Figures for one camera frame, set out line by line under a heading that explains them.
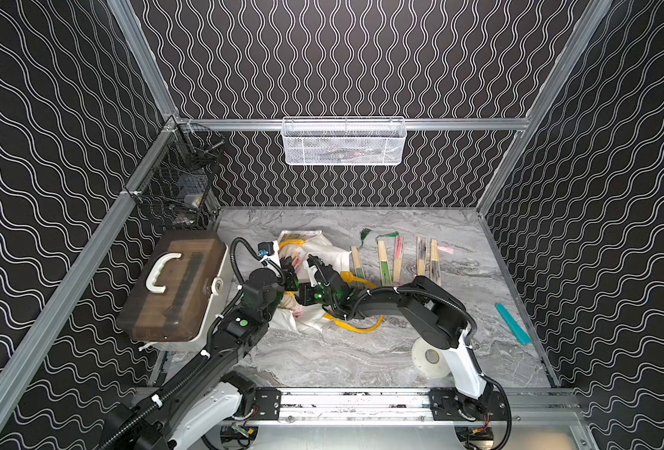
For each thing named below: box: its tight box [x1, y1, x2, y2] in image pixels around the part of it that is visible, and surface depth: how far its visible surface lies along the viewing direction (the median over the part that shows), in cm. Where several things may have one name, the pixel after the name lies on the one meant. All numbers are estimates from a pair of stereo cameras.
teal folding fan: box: [495, 302, 532, 345], surface depth 89 cm
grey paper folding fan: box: [416, 236, 428, 277], surface depth 106 cm
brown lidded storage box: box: [116, 229, 234, 351], surface depth 79 cm
